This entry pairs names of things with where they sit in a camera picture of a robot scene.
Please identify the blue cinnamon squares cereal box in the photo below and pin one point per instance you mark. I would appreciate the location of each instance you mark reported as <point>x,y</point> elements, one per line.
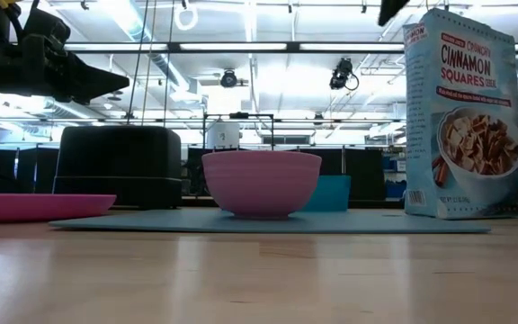
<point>466,90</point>

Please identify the magenta plate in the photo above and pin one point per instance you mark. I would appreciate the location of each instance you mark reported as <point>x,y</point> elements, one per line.
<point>38,207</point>

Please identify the black toaster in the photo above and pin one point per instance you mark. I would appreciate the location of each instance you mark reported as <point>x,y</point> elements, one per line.
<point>117,162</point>

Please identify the black aluminium table frame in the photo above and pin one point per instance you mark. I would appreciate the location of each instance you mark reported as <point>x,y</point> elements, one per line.
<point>367,203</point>

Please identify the black overhead frame bar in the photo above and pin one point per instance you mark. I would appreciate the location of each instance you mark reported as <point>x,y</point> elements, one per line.
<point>232,46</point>

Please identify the blue plastic tray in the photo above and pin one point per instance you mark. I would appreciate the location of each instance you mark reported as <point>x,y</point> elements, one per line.
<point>331,193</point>

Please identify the round black ceiling camera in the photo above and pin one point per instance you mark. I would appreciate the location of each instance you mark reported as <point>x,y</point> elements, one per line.
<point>229,78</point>

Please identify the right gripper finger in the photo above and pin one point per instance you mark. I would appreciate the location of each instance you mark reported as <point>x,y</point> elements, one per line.
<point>389,9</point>

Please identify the light pink bowl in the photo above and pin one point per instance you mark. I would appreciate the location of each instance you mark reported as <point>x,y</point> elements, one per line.
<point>261,184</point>

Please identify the blue placemat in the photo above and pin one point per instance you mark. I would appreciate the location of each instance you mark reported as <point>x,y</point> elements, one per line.
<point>331,222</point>

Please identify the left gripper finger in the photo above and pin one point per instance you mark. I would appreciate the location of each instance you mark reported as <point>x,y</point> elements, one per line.
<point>99,81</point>

